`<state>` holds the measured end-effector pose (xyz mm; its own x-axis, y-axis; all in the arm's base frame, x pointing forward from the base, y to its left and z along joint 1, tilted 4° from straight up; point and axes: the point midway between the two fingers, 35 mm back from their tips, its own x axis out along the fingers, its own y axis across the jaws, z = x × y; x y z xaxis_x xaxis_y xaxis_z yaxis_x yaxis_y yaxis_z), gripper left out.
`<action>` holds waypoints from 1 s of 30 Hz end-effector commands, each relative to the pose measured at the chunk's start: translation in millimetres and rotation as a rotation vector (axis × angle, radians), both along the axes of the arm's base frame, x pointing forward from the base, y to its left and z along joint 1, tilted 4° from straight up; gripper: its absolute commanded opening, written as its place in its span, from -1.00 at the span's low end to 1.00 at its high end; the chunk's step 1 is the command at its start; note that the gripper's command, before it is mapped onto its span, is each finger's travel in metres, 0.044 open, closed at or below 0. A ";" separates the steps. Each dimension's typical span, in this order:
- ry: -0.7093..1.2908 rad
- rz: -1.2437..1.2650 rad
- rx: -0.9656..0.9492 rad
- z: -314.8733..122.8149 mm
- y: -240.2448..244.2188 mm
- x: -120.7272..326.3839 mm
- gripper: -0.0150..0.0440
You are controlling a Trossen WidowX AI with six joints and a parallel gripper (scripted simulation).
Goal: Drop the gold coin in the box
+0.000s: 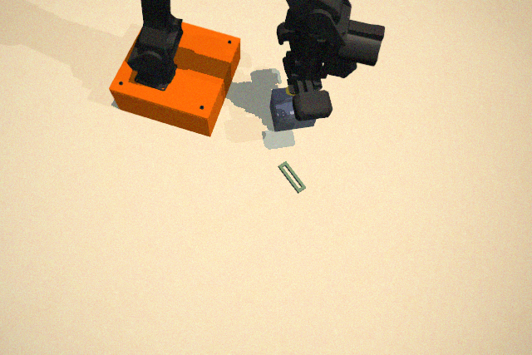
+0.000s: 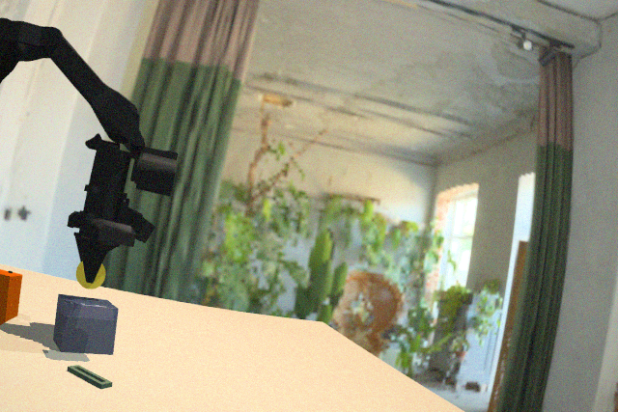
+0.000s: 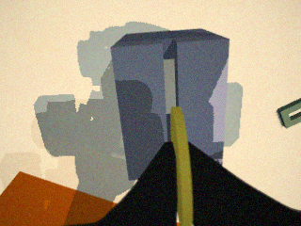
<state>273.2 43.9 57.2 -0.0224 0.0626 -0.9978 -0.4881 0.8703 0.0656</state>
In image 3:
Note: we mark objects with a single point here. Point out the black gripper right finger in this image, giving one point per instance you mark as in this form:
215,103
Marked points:
222,199

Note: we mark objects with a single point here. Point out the dark green coin holder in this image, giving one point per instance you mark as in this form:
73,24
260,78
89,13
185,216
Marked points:
287,109

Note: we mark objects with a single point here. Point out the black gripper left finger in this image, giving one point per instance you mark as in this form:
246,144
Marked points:
153,200

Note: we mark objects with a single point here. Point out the dark grey box side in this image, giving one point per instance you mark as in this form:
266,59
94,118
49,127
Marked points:
167,37

